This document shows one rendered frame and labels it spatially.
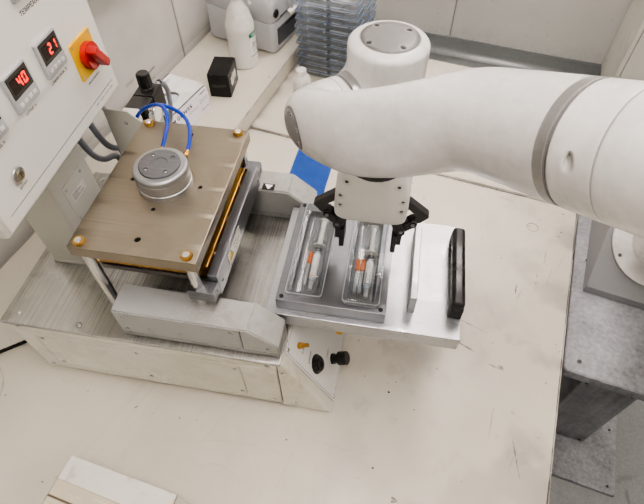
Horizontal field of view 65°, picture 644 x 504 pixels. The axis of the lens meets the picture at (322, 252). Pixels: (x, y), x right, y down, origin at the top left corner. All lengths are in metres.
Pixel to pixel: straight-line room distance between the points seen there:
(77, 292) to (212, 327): 0.28
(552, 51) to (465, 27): 0.49
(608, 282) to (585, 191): 0.83
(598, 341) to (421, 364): 0.35
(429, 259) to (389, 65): 0.41
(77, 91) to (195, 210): 0.24
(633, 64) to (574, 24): 0.49
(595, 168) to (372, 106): 0.19
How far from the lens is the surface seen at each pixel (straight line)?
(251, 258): 0.88
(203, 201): 0.73
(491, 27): 3.16
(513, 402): 1.00
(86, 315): 0.90
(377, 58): 0.52
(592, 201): 0.35
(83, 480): 0.89
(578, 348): 1.10
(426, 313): 0.78
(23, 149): 0.73
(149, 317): 0.77
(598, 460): 1.87
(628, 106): 0.34
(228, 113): 1.41
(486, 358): 1.02
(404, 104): 0.44
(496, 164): 0.40
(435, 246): 0.86
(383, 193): 0.65
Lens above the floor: 1.63
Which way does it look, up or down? 52 degrees down
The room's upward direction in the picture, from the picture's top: 1 degrees counter-clockwise
